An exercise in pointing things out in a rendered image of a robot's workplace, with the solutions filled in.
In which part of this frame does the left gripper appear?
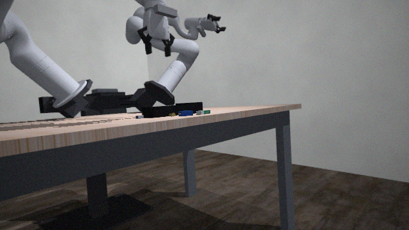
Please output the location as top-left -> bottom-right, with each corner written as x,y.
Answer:
201,14 -> 226,34

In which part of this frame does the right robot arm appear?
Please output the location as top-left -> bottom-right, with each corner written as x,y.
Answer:
0,0 -> 178,108

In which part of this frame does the blue battery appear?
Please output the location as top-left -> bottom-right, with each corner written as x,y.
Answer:
178,111 -> 193,116

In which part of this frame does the black three-compartment bin rack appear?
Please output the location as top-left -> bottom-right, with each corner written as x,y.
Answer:
141,102 -> 203,118

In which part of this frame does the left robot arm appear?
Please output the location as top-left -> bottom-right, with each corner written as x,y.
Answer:
126,6 -> 206,93

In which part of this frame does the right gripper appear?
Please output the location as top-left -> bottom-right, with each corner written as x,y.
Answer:
137,10 -> 175,57

